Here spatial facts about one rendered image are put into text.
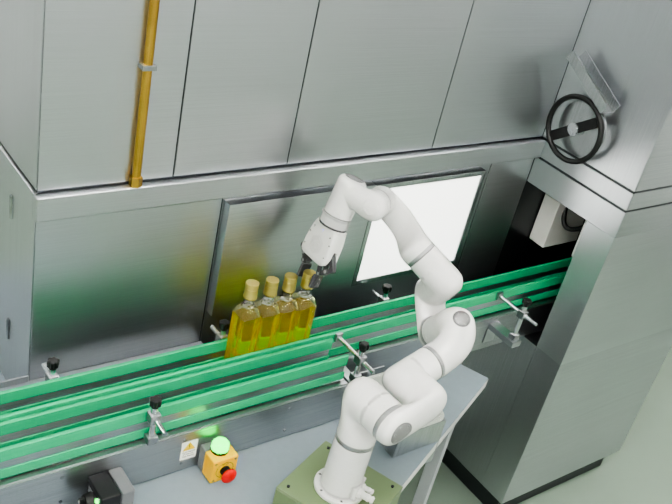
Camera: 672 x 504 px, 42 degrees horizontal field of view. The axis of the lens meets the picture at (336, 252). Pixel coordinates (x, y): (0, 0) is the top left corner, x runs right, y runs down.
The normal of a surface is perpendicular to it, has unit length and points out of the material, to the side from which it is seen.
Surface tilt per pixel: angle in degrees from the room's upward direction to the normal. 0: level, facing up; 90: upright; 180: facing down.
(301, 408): 90
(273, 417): 90
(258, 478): 0
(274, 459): 0
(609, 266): 90
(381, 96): 90
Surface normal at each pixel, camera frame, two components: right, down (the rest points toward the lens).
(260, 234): 0.56, 0.51
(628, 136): -0.80, 0.15
